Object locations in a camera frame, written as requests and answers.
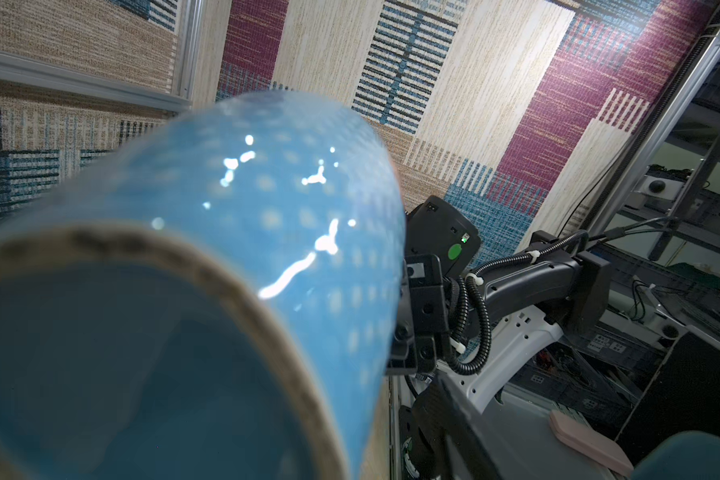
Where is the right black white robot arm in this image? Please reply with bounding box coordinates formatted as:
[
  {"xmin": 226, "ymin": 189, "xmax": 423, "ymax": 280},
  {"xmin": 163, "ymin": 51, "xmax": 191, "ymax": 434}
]
[{"xmin": 386, "ymin": 196, "xmax": 665, "ymax": 479}]

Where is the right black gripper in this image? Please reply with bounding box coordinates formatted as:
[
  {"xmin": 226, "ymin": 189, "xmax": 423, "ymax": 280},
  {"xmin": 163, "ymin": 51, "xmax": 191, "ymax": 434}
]
[{"xmin": 385, "ymin": 254, "xmax": 451, "ymax": 376}]

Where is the blue speckled mug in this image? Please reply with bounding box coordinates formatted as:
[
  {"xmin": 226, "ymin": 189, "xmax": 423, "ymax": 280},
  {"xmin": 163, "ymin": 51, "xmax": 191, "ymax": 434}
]
[{"xmin": 0, "ymin": 90, "xmax": 405, "ymax": 479}]

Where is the pink eraser block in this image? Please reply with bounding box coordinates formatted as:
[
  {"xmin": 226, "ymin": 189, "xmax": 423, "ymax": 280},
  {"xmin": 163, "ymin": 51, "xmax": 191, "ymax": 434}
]
[{"xmin": 549, "ymin": 411, "xmax": 634, "ymax": 477}]

